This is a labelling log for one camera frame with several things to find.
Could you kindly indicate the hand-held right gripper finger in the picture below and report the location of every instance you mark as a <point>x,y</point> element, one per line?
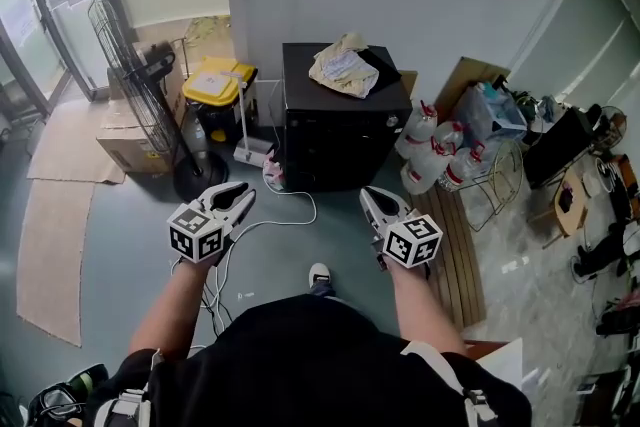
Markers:
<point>370,207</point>
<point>395,199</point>

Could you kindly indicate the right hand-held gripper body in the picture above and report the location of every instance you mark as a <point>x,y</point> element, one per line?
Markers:
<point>412,240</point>

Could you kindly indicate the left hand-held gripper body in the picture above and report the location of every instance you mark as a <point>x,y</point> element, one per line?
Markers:
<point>196,235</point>

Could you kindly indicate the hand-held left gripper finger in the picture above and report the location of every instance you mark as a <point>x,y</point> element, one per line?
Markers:
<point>244,212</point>
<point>225,189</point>

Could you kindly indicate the black washing machine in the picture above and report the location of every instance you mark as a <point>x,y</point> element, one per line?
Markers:
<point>340,140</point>

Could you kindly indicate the person's left forearm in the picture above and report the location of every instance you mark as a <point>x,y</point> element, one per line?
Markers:
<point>167,307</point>

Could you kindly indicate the person's right forearm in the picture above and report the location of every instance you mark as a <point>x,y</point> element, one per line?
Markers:
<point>425,310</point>

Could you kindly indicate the clear water jug red cap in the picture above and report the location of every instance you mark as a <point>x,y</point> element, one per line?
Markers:
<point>416,135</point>
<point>422,167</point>
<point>465,165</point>
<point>449,135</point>

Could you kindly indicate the wooden slat board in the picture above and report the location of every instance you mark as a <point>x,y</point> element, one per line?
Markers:
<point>457,260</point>

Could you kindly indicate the pink white packet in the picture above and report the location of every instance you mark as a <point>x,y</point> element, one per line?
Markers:
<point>274,172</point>

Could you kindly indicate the clear plastic bottle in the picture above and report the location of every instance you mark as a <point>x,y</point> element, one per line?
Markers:
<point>194,135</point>

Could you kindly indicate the white pole stand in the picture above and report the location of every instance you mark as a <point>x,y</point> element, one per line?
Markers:
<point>245,115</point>

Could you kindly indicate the person's white shoe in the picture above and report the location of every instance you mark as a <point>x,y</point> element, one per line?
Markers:
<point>319,273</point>

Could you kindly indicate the yellow lid black bin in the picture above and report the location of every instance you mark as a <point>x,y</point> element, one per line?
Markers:
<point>215,87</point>

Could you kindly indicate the black standing fan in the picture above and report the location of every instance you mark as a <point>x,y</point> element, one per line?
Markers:
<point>145,115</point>

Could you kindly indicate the brown cardboard box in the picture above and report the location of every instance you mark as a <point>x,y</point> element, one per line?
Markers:
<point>125,145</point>

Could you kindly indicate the clear plastic bag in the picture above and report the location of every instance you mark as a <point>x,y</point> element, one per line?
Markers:
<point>492,115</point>

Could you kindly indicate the black flat board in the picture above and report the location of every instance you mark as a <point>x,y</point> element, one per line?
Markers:
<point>386,67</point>

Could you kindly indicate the beige crumpled cloth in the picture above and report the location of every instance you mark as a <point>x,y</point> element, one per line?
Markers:
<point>345,70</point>

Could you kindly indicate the brown cardboard sheet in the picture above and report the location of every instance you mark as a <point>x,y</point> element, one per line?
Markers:
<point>467,75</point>

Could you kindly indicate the long brown floor mat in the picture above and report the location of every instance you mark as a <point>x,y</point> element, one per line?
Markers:
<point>52,260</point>

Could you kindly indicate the small brown floor mat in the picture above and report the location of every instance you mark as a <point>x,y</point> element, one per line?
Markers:
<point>70,150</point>

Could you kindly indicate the white paper sheet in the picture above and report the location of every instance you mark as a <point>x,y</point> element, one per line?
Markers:
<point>502,365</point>

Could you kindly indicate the person's black shirt torso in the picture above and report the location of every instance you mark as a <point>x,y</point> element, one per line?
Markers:
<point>310,365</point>

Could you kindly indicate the wooden stool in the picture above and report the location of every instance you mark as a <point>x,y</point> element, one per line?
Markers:
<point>572,210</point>

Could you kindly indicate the black flat case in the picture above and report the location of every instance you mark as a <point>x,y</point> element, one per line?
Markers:
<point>557,147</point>

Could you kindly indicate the black green bag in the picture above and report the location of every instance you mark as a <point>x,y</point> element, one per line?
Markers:
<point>60,397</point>

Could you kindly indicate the small round desk fan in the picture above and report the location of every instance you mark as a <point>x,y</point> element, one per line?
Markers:
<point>612,125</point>

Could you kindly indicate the glass door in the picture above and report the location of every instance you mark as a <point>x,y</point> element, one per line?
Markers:
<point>55,5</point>

